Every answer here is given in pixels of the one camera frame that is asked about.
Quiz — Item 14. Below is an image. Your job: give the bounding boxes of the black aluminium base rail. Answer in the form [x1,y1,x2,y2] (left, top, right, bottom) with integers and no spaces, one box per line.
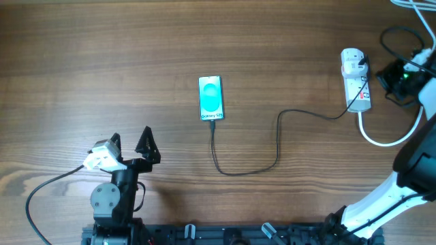
[81,223,322,245]

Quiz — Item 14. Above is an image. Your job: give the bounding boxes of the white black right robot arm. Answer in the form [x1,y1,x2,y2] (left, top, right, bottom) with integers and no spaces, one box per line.
[318,46,435,244]

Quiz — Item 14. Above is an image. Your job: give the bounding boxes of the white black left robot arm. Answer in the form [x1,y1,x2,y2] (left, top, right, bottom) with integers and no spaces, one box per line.
[25,127,161,244]

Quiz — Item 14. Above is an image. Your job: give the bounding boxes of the white power strip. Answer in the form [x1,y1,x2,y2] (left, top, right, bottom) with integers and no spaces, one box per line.
[341,48,371,113]

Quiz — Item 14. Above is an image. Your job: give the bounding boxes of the blue screen smartphone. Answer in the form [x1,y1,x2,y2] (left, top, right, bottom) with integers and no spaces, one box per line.
[198,76,224,120]

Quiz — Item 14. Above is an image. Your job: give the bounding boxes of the black charger cable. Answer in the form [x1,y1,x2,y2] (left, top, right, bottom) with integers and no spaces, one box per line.
[208,75,370,177]

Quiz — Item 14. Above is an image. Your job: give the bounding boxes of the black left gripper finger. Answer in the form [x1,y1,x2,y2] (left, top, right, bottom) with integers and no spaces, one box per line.
[110,133,122,160]
[135,126,161,164]

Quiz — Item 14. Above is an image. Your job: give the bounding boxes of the white power cord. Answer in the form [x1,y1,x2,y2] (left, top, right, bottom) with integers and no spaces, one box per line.
[357,0,436,148]

